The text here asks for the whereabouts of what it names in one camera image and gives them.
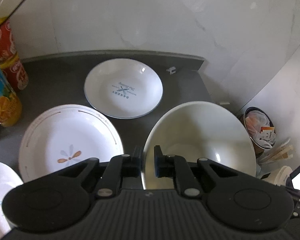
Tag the white bowl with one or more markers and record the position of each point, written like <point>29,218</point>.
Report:
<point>194,130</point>

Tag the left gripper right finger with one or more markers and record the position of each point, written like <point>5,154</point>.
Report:
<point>177,168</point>

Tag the white kitchen appliance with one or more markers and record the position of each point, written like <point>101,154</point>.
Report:
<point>278,176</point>

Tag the white plate flower print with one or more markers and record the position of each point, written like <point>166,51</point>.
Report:
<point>63,136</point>

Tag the red snack can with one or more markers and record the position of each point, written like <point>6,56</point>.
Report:
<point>10,62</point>

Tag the small white wall clip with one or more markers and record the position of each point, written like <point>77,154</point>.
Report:
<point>171,70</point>

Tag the white plate Bakery print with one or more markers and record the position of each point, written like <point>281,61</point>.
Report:
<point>123,88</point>

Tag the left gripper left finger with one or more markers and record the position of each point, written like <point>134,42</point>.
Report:
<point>119,167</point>

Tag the brown pot with packets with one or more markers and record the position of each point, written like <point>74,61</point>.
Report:
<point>260,128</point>

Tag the orange juice bottle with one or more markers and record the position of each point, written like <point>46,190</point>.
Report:
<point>10,104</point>

